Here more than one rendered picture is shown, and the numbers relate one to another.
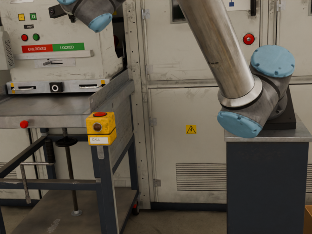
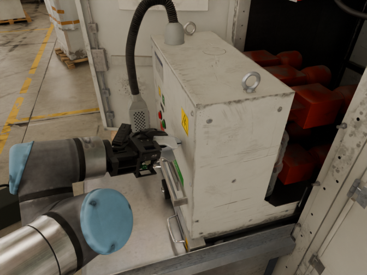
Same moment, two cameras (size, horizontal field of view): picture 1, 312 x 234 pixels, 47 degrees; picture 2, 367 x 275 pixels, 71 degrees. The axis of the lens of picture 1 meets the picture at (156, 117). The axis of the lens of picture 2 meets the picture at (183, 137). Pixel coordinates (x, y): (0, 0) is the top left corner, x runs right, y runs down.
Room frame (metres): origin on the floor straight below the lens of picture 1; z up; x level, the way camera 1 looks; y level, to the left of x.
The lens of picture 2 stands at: (1.51, -0.15, 1.64)
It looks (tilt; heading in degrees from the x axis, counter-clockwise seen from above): 37 degrees down; 64
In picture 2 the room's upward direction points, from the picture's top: straight up
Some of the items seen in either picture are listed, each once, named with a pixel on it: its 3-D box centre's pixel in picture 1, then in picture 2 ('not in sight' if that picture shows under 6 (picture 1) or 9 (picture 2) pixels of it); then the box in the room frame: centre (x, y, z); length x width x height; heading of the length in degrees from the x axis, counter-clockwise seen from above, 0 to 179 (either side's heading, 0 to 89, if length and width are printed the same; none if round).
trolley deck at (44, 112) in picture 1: (60, 100); (173, 200); (1.76, 0.48, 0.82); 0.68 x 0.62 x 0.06; 170
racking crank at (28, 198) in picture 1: (38, 172); not in sight; (1.41, 0.52, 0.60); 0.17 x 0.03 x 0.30; 80
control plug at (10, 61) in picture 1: (4, 50); (139, 118); (1.73, 0.69, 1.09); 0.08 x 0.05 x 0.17; 170
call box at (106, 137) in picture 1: (101, 128); not in sight; (1.18, 0.19, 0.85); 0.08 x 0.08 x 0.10; 80
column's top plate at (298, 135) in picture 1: (263, 126); not in sight; (1.41, -0.44, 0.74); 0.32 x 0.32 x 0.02; 79
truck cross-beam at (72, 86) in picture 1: (59, 85); (175, 187); (1.77, 0.47, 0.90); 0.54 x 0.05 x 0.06; 80
